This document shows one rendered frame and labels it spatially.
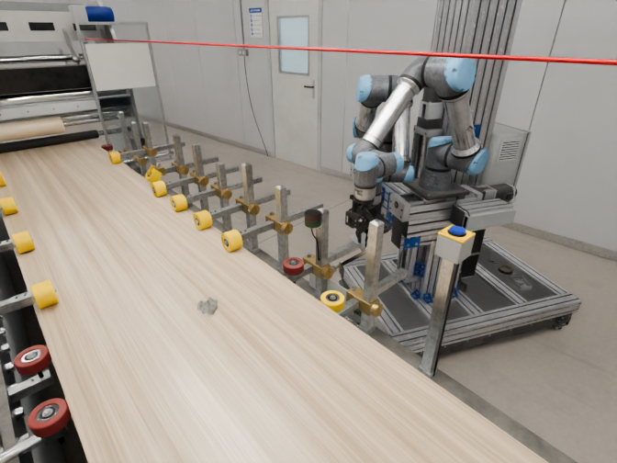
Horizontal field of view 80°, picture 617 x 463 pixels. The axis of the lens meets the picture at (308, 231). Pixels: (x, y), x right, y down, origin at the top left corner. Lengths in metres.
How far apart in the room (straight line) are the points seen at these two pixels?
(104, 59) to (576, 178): 3.90
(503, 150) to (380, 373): 1.45
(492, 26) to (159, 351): 1.82
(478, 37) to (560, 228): 2.37
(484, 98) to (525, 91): 1.73
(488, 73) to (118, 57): 2.70
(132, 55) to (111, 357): 2.78
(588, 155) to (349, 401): 3.13
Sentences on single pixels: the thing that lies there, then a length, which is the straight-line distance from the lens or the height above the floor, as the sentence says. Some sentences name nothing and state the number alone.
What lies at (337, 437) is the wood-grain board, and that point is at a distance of 0.93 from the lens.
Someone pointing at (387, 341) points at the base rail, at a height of 0.70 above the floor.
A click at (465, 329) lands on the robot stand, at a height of 0.23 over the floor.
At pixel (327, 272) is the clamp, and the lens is 1.45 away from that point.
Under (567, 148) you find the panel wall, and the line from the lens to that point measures 3.76.
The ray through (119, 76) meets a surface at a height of 1.37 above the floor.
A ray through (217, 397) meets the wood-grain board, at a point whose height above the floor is 0.90.
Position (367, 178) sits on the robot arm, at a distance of 1.25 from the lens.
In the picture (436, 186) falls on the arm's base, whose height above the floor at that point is 1.06.
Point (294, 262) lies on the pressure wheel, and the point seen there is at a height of 0.91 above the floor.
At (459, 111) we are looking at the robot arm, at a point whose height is 1.42.
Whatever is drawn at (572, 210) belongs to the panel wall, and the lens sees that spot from 3.88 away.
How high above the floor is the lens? 1.69
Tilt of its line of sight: 28 degrees down
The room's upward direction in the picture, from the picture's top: straight up
